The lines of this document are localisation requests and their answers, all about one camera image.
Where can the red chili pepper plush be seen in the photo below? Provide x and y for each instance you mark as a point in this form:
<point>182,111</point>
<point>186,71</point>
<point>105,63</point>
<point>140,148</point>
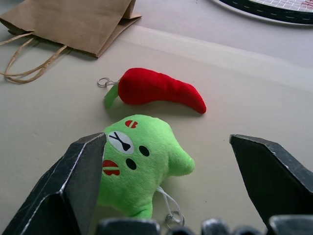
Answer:
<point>161,89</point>

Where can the brown paper bag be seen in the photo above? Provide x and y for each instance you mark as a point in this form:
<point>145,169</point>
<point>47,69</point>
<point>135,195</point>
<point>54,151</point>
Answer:
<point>71,23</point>

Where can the black and white racket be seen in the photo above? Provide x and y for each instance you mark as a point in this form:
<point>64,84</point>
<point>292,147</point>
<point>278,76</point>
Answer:
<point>266,9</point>

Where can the green plush frog toy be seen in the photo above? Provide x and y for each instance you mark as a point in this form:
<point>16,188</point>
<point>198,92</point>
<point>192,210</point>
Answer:
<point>144,169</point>

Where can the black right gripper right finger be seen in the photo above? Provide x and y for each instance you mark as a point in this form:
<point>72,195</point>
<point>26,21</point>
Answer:
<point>274,176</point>

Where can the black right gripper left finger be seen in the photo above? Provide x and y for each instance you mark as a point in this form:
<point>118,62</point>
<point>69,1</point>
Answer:
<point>61,186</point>

